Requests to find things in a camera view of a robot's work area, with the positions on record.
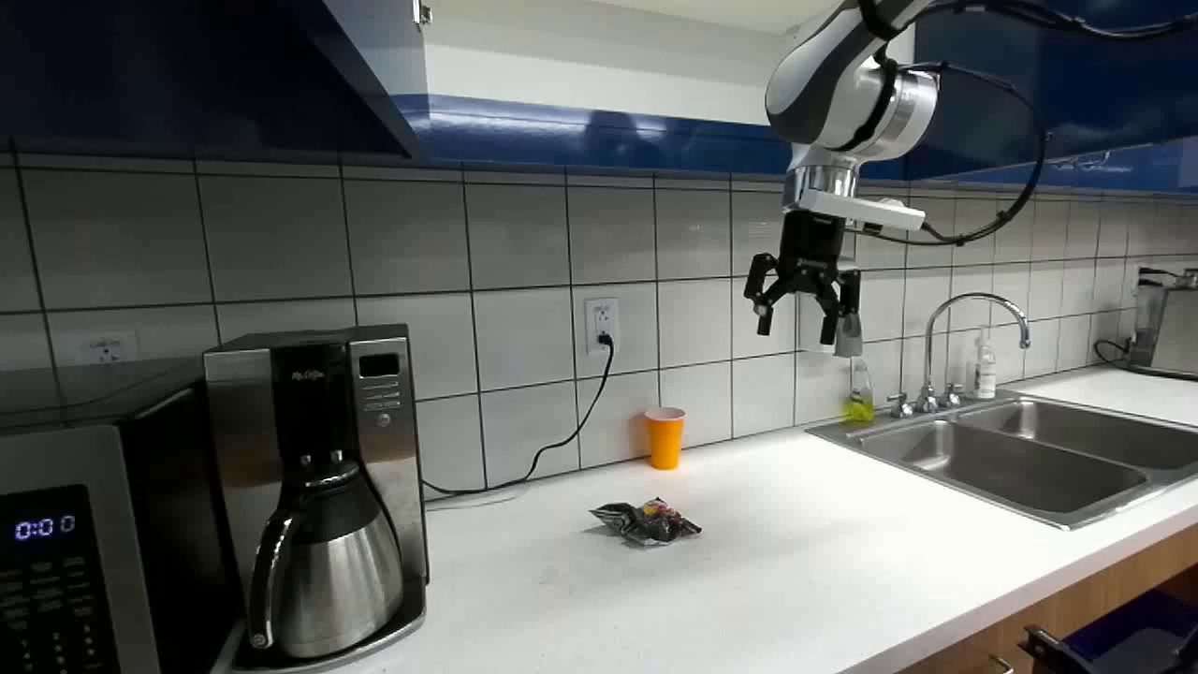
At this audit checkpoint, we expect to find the small white bottle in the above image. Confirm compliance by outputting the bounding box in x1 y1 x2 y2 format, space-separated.
968 333 998 405

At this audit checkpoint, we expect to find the orange plastic cup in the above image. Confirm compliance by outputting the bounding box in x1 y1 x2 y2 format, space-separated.
640 405 690 475

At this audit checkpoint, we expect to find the steel black coffee maker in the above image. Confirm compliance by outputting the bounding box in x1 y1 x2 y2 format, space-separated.
202 321 434 671

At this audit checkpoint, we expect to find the wooden base cabinet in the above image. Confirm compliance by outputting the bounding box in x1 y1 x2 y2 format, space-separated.
872 520 1198 674

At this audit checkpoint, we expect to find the black power cord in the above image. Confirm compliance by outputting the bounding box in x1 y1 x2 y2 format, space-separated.
418 333 622 500

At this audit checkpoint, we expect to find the yellow-green dish soap bottle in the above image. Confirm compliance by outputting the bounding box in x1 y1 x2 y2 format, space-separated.
839 352 880 429

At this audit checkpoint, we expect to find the chrome gooseneck faucet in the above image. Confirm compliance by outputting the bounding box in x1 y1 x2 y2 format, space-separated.
917 288 1038 414

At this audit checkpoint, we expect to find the dark blue bin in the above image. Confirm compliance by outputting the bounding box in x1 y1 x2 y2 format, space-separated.
1023 586 1198 674

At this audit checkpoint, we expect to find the white wall soap dispenser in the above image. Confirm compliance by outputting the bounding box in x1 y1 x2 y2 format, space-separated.
794 258 867 364

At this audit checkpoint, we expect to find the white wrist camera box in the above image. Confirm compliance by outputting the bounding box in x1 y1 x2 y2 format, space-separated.
794 185 928 239

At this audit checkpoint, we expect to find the steel black microwave oven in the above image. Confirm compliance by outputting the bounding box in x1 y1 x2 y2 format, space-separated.
0 379 238 674

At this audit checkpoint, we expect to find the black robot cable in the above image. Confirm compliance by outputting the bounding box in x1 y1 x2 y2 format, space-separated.
856 0 1198 252

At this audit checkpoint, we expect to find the blue cabinet door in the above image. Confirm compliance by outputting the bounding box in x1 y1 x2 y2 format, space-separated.
0 0 424 161
913 0 1198 161

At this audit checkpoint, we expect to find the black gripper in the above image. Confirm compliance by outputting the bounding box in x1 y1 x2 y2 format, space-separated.
739 207 863 352

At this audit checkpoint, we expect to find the black snack packet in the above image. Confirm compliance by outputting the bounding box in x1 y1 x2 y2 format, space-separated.
588 494 705 549

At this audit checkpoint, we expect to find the empty white wall outlet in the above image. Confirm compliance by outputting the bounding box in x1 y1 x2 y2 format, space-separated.
82 329 139 368

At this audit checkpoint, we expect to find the blue white wall cabinet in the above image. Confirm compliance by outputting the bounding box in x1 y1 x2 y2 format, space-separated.
398 0 1198 197

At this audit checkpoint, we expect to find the white wall outlet with plug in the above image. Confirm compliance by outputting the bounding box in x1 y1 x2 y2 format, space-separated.
580 297 625 355

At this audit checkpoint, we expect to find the stainless steel coffee carafe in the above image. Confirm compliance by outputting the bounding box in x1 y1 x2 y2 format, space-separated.
243 463 411 661

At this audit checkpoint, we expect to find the silver countertop appliance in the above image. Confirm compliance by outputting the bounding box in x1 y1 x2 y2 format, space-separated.
1091 261 1198 379

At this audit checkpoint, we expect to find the stainless steel double sink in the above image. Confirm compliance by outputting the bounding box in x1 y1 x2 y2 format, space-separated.
817 393 1198 530

